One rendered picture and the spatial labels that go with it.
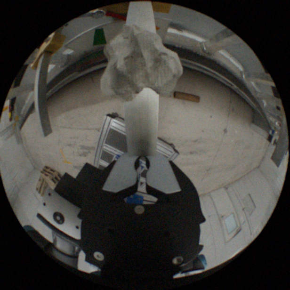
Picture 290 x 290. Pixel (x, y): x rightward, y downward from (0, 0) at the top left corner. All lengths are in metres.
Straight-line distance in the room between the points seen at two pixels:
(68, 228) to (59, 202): 0.07
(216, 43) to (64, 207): 0.58
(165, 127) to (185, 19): 1.01
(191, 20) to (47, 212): 0.78
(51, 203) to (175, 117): 1.11
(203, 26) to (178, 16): 0.12
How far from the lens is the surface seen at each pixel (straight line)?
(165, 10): 0.24
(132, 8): 0.17
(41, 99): 0.27
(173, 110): 0.99
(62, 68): 0.44
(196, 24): 0.55
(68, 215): 0.26
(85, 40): 0.31
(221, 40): 0.32
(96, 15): 0.23
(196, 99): 1.02
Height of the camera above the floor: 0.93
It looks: 60 degrees down
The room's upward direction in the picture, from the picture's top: 178 degrees counter-clockwise
